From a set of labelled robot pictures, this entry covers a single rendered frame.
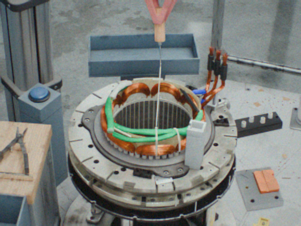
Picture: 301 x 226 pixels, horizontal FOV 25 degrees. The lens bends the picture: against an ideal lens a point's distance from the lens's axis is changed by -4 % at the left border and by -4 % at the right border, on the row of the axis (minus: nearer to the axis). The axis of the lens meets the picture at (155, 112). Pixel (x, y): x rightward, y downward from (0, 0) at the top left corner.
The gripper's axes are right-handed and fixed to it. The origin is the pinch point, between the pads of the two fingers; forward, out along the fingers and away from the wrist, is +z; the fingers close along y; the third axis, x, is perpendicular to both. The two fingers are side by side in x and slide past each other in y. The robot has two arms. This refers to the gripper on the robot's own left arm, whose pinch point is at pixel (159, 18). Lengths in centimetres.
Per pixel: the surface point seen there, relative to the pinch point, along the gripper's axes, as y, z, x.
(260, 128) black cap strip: 58, 36, -10
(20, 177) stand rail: -10.2, 30.0, 21.6
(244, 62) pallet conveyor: 194, 52, 22
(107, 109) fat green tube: 1.0, 18.0, 9.1
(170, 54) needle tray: 41.6, 16.1, 10.6
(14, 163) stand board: -6.7, 29.0, 24.9
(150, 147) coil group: -2.3, 22.4, -0.5
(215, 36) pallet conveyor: 188, 40, 35
